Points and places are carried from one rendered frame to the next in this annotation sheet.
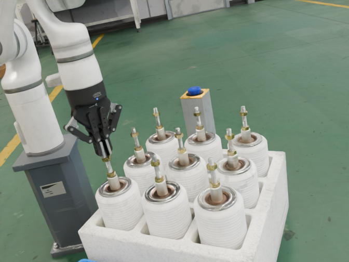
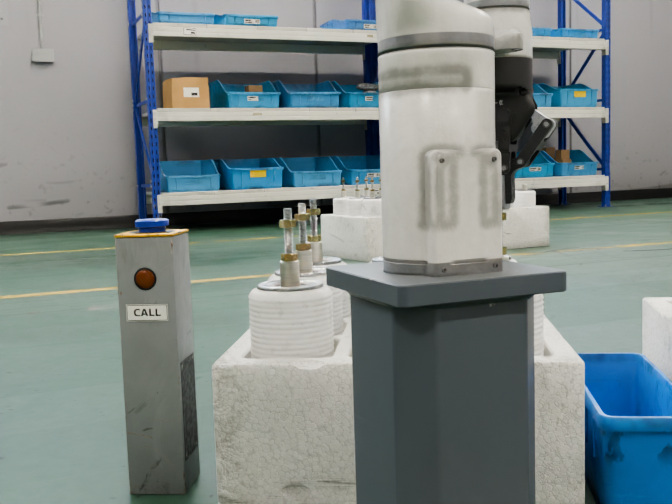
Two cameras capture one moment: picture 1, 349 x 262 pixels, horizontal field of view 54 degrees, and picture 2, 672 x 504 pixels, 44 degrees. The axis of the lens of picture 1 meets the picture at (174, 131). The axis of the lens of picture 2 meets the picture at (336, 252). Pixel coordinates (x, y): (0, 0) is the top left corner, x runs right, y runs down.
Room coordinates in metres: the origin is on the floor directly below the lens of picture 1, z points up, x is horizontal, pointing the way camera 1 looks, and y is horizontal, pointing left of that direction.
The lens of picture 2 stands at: (1.19, 0.92, 0.38)
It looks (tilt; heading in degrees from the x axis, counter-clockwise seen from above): 6 degrees down; 247
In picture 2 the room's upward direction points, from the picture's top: 2 degrees counter-clockwise
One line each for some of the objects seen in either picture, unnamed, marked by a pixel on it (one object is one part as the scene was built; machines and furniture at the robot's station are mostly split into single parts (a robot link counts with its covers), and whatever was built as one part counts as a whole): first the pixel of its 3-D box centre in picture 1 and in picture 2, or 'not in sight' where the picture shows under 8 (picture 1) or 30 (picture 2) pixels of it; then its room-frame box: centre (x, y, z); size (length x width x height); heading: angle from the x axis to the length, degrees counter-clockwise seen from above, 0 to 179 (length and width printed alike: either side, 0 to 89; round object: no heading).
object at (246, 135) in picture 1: (245, 135); (314, 253); (0.75, -0.17, 0.26); 0.02 x 0.02 x 0.03
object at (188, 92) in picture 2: not in sight; (185, 95); (-0.16, -4.61, 0.89); 0.31 x 0.24 x 0.20; 89
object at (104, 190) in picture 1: (115, 186); not in sight; (0.66, 0.15, 0.25); 0.08 x 0.08 x 0.01
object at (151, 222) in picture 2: (194, 91); (152, 227); (0.99, -0.08, 0.32); 0.04 x 0.04 x 0.02
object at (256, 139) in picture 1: (246, 140); (315, 262); (0.75, -0.17, 0.25); 0.08 x 0.08 x 0.01
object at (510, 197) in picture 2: (93, 146); (515, 179); (0.65, 0.17, 0.36); 0.03 x 0.01 x 0.05; 128
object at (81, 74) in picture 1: (74, 67); (491, 29); (0.67, 0.16, 0.52); 0.11 x 0.09 x 0.06; 38
